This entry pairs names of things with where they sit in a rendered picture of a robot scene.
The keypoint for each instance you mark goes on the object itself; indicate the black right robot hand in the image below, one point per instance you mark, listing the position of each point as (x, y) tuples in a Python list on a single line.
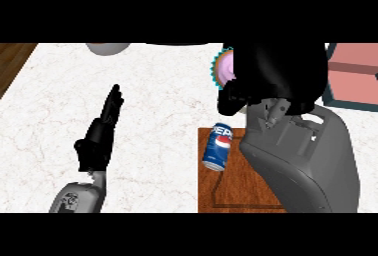
[(275, 71)]

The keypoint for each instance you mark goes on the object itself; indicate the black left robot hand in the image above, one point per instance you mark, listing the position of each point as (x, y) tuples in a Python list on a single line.
[(97, 146)]

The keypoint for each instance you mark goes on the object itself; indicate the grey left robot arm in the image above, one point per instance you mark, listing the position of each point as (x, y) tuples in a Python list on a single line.
[(81, 198)]

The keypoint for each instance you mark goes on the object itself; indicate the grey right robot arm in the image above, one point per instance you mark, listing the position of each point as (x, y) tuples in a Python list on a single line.
[(307, 166)]

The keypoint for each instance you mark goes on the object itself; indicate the pink cupcake with teal wrapper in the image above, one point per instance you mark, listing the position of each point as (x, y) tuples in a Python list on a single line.
[(224, 68)]

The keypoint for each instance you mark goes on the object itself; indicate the brown wooden cutting board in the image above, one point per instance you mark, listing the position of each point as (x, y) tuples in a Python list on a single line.
[(241, 190)]

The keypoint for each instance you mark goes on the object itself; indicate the pink placemat with teal border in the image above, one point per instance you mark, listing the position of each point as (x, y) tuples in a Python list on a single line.
[(356, 75)]

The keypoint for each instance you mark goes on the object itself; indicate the blue soda can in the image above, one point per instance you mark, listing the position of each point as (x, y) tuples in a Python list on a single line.
[(219, 146)]

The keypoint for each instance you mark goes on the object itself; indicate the grey bowl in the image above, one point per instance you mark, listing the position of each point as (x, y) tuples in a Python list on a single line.
[(106, 48)]

